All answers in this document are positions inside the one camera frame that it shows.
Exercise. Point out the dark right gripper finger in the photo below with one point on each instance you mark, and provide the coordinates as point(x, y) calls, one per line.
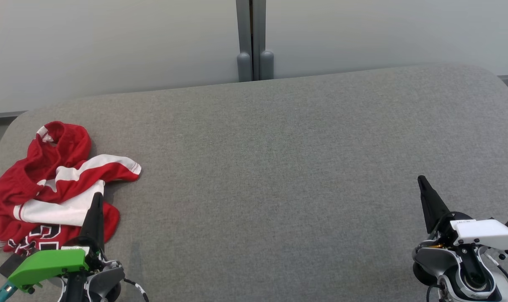
point(432, 205)

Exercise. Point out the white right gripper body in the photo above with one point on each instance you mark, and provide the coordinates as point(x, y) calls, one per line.
point(484, 233)

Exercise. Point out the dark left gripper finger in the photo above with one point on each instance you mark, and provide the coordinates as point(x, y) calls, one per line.
point(94, 222)

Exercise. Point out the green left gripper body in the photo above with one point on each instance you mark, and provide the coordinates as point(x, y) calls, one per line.
point(48, 264)

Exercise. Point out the red white basketball jersey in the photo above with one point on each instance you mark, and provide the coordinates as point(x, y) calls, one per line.
point(48, 212)

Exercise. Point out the red white Bulls shorts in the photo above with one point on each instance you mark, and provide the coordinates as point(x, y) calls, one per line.
point(65, 147)

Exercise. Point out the grey partition post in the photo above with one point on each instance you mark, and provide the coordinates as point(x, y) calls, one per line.
point(265, 37)
point(244, 37)

